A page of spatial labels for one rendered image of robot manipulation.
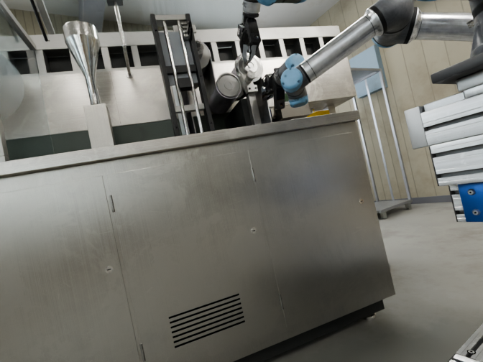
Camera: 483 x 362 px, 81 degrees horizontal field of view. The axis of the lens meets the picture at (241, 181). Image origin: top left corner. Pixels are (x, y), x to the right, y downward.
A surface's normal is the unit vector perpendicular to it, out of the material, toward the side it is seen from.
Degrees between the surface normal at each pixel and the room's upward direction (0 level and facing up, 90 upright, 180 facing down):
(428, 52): 90
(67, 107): 90
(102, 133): 90
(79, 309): 90
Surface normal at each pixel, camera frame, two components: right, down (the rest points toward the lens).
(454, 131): -0.84, 0.17
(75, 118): 0.29, -0.09
